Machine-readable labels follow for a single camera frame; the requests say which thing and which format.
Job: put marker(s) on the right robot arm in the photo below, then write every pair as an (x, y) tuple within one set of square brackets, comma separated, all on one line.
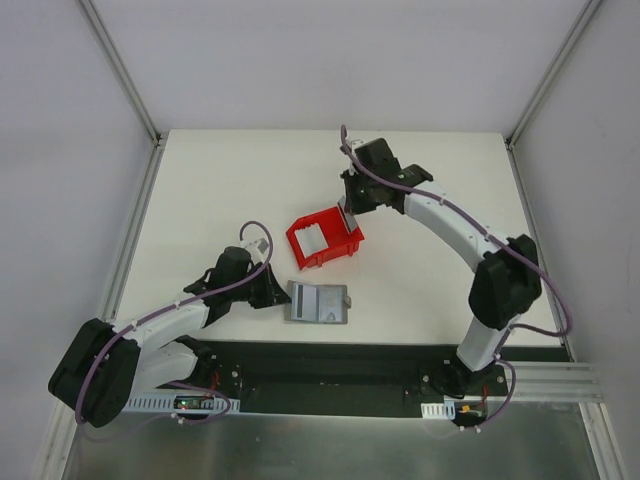
[(505, 282)]

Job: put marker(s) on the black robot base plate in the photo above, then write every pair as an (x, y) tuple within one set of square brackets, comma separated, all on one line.
[(357, 380)]

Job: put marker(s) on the aluminium frame post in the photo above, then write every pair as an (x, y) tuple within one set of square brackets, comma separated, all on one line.
[(120, 72), (586, 16)]

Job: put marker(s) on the table side rail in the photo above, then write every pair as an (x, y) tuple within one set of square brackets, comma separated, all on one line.
[(118, 279), (554, 301)]

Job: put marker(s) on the left aluminium frame post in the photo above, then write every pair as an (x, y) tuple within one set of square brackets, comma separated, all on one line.
[(120, 72)]

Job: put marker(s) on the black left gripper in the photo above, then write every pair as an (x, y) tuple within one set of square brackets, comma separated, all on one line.
[(265, 288)]

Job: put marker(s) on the red plastic card tray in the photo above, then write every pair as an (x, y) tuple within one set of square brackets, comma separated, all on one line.
[(323, 236)]

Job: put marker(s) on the white cable duct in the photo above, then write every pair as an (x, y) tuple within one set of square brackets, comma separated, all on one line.
[(169, 403), (445, 410)]

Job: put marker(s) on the right table side rail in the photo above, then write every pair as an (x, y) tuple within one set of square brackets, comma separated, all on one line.
[(554, 301)]

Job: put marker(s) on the right white cable duct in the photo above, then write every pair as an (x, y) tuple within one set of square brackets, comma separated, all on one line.
[(445, 410)]

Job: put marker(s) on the left table side rail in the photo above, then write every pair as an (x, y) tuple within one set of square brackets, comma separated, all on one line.
[(118, 279)]

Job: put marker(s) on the grey leather card holder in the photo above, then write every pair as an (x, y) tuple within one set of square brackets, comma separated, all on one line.
[(287, 314)]

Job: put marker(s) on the horizontal aluminium extrusion rail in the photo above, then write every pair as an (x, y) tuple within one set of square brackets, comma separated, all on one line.
[(556, 382)]

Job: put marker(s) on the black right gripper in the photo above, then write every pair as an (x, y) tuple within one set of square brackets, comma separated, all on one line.
[(360, 195)]

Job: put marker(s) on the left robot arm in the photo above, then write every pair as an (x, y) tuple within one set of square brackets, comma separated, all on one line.
[(107, 363)]

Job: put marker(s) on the white credit card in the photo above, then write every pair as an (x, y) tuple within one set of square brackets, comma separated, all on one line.
[(332, 307), (305, 303)]

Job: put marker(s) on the right aluminium frame post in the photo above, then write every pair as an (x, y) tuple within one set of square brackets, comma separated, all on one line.
[(586, 16)]

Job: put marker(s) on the left white cable duct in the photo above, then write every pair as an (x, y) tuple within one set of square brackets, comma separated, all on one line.
[(169, 403)]

